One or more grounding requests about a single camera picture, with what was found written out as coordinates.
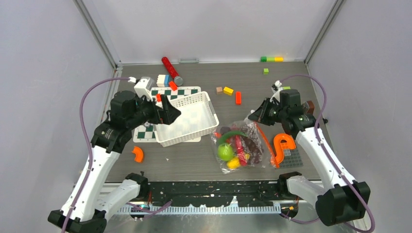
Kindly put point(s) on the white slotted cable duct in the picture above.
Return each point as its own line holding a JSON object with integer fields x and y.
{"x": 274, "y": 208}

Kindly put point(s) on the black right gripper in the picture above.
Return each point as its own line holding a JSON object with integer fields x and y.
{"x": 260, "y": 115}

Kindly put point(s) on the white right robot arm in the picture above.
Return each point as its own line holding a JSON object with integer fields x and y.
{"x": 340, "y": 198}

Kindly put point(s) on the orange S-shaped track piece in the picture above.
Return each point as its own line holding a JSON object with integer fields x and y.
{"x": 282, "y": 141}

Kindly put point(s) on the brown box with lid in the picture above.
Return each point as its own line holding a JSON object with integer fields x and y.
{"x": 308, "y": 107}

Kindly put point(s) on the purple fake grapes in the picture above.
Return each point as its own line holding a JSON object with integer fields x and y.
{"x": 252, "y": 144}

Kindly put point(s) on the grey lego baseplate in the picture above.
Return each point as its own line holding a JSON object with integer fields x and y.
{"x": 291, "y": 159}

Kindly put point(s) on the green white chessboard mat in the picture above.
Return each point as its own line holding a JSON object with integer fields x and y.
{"x": 146, "y": 133}

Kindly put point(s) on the red cylinder tube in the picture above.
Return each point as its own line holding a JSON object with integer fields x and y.
{"x": 177, "y": 79}

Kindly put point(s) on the red rectangular block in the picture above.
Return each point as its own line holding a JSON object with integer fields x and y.
{"x": 238, "y": 98}

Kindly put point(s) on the green yellow block row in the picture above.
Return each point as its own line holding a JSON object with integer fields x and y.
{"x": 271, "y": 59}

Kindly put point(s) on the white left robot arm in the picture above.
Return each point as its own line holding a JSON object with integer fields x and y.
{"x": 84, "y": 211}

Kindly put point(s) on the white blue toy block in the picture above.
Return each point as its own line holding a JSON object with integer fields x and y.
{"x": 163, "y": 80}

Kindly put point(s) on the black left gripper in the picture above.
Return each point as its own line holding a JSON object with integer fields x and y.
{"x": 166, "y": 115}

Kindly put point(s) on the clear zip top bag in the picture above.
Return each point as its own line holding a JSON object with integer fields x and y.
{"x": 226, "y": 134}

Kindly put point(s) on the orange curved track piece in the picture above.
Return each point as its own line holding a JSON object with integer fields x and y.
{"x": 138, "y": 153}

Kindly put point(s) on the white plastic basket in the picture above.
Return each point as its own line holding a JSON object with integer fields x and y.
{"x": 198, "y": 118}

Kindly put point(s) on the brown wooden cube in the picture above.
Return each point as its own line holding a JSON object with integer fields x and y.
{"x": 219, "y": 90}

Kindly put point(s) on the green fake apple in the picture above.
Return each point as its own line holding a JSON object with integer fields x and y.
{"x": 225, "y": 152}

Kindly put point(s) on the orange fake carrot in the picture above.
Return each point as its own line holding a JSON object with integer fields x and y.
{"x": 240, "y": 151}

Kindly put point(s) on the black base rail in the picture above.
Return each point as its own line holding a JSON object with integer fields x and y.
{"x": 217, "y": 193}

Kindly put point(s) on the red block near tube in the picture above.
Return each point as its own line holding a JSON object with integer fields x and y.
{"x": 173, "y": 86}

